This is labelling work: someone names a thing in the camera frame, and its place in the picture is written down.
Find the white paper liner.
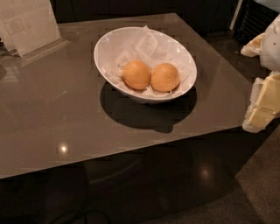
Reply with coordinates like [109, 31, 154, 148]
[101, 24, 196, 98]

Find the orange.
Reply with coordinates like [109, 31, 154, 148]
[122, 60, 151, 91]
[150, 63, 180, 93]

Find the clear acrylic sign holder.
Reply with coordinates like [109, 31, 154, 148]
[0, 0, 68, 60]

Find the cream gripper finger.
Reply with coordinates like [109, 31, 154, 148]
[241, 33, 265, 57]
[242, 71, 280, 133]

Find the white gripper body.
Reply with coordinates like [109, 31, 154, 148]
[260, 14, 280, 72]

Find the white oval bowl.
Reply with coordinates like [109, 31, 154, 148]
[93, 26, 198, 105]

